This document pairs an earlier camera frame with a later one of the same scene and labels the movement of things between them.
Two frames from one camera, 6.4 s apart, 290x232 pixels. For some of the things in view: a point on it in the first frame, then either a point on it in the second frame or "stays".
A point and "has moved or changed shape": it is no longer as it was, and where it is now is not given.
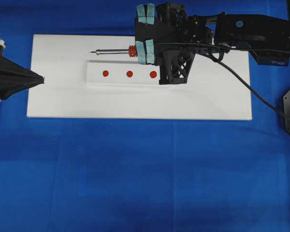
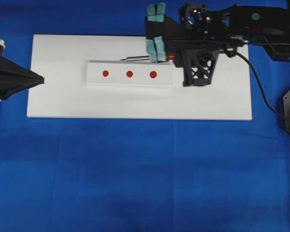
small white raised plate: [122, 74] stays
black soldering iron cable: [234, 72] to [230, 53]
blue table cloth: [137, 175] stays
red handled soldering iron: [132, 50] has moved or changed shape
